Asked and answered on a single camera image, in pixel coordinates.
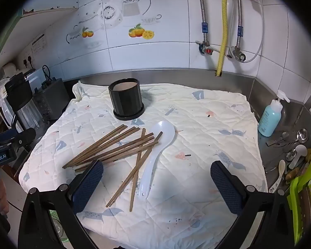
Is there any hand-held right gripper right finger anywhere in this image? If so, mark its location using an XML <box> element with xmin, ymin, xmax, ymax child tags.
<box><xmin>210</xmin><ymin>160</ymin><xmax>300</xmax><ymax>249</ymax></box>

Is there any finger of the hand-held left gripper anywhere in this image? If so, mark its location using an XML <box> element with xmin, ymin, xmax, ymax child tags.
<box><xmin>6</xmin><ymin>128</ymin><xmax>37</xmax><ymax>149</ymax></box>

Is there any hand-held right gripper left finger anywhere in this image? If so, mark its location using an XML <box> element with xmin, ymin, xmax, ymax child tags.
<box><xmin>18</xmin><ymin>159</ymin><xmax>104</xmax><ymax>249</ymax></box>

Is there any pile of wooden chopsticks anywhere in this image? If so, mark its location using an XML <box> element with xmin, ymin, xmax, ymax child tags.
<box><xmin>62</xmin><ymin>124</ymin><xmax>163</xmax><ymax>212</ymax></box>

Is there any white plastic spoon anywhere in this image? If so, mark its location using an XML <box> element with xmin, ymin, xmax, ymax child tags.
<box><xmin>137</xmin><ymin>121</ymin><xmax>176</xmax><ymax>200</ymax></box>

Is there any black ceramic pot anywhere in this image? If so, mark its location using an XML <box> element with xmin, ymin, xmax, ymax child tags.
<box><xmin>108</xmin><ymin>78</ymin><xmax>145</xmax><ymax>121</ymax></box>

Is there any person's left hand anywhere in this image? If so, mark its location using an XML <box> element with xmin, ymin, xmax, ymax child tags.
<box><xmin>0</xmin><ymin>178</ymin><xmax>10</xmax><ymax>215</ymax></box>

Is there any grey kitchen appliance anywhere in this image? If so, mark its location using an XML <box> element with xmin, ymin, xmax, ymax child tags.
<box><xmin>32</xmin><ymin>78</ymin><xmax>70</xmax><ymax>122</ymax></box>

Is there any black blender jug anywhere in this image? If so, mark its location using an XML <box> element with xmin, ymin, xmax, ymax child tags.
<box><xmin>4</xmin><ymin>73</ymin><xmax>40</xmax><ymax>130</ymax></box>

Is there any printed ceramic spoon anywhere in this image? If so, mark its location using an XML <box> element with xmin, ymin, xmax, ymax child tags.
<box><xmin>272</xmin><ymin>159</ymin><xmax>286</xmax><ymax>194</ymax></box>

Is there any printed quilted mat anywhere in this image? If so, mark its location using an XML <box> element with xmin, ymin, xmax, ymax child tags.
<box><xmin>18</xmin><ymin>82</ymin><xmax>268</xmax><ymax>249</ymax></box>

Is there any white kettle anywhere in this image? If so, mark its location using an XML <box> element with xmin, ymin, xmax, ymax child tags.
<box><xmin>1</xmin><ymin>62</ymin><xmax>20</xmax><ymax>78</ymax></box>

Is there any green plastic dish rack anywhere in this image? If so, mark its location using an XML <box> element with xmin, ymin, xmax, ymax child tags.
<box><xmin>286</xmin><ymin>133</ymin><xmax>311</xmax><ymax>244</ymax></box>

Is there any steel spoon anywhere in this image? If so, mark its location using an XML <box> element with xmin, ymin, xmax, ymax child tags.
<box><xmin>275</xmin><ymin>132</ymin><xmax>291</xmax><ymax>142</ymax></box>
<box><xmin>285</xmin><ymin>149</ymin><xmax>297</xmax><ymax>162</ymax></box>

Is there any white ceramic spoon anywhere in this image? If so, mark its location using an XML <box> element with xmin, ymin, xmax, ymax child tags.
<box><xmin>289</xmin><ymin>145</ymin><xmax>308</xmax><ymax>170</ymax></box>

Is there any blue soap pump bottle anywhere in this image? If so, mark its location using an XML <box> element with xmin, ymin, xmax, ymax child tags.
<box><xmin>258</xmin><ymin>90</ymin><xmax>291</xmax><ymax>137</ymax></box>

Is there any steel ladle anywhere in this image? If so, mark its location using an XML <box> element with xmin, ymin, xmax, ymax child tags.
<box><xmin>295</xmin><ymin>128</ymin><xmax>309</xmax><ymax>144</ymax></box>

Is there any steel angle valve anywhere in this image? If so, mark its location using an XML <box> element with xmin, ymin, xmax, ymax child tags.
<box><xmin>227</xmin><ymin>45</ymin><xmax>247</xmax><ymax>62</ymax></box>

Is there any black power cable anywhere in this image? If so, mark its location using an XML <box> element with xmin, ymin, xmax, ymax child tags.
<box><xmin>41</xmin><ymin>65</ymin><xmax>55</xmax><ymax>83</ymax></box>

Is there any wood-handled knife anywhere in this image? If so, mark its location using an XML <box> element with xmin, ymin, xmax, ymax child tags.
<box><xmin>285</xmin><ymin>167</ymin><xmax>301</xmax><ymax>182</ymax></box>

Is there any wall socket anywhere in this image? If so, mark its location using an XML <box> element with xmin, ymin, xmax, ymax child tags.
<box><xmin>22</xmin><ymin>53</ymin><xmax>34</xmax><ymax>66</ymax></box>

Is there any white wall sticker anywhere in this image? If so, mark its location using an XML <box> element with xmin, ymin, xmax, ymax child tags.
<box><xmin>31</xmin><ymin>33</ymin><xmax>47</xmax><ymax>55</ymax></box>

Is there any red-handled steel valve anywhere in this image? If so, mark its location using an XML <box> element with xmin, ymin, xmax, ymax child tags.
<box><xmin>196</xmin><ymin>40</ymin><xmax>219</xmax><ymax>55</ymax></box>

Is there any braided steel hose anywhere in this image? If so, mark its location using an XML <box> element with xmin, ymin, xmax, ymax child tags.
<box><xmin>233</xmin><ymin>0</ymin><xmax>245</xmax><ymax>48</ymax></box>
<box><xmin>196</xmin><ymin>0</ymin><xmax>210</xmax><ymax>44</ymax></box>

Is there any white plastic hose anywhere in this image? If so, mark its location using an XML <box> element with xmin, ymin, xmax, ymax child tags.
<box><xmin>229</xmin><ymin>0</ymin><xmax>265</xmax><ymax>63</ymax></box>

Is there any yellow gas hose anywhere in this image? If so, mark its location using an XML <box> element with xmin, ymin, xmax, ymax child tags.
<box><xmin>215</xmin><ymin>0</ymin><xmax>230</xmax><ymax>78</ymax></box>

